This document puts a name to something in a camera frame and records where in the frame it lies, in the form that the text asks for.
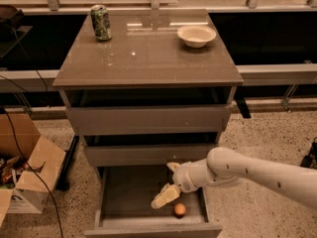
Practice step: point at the dark device on shelf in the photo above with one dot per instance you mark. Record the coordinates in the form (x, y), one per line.
(10, 19)

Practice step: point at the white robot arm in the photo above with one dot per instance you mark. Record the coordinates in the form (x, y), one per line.
(223, 167)

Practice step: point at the grey bottom drawer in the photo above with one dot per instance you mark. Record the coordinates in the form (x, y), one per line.
(125, 211)

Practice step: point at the cardboard box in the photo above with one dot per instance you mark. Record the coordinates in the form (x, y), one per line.
(30, 166)

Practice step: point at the snack packets in box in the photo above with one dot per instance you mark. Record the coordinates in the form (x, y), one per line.
(10, 171)

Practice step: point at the grey drawer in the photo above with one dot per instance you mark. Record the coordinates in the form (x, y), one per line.
(148, 111)
(148, 149)
(125, 211)

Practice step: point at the green soda can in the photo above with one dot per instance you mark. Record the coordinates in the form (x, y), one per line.
(101, 23)

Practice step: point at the grey middle drawer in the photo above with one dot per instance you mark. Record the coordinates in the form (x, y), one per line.
(148, 149)

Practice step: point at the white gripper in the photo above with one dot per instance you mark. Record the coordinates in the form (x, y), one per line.
(182, 178)

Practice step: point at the orange fruit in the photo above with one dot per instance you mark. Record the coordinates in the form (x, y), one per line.
(179, 209)

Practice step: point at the grey drawer cabinet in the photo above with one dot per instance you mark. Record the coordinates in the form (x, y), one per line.
(146, 52)

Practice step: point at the black power adapter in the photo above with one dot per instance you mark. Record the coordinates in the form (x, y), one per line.
(309, 161)

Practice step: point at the white bowl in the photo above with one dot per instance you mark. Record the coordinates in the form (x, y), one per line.
(196, 36)

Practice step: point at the grey top drawer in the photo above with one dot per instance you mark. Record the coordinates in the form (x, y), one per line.
(148, 111)

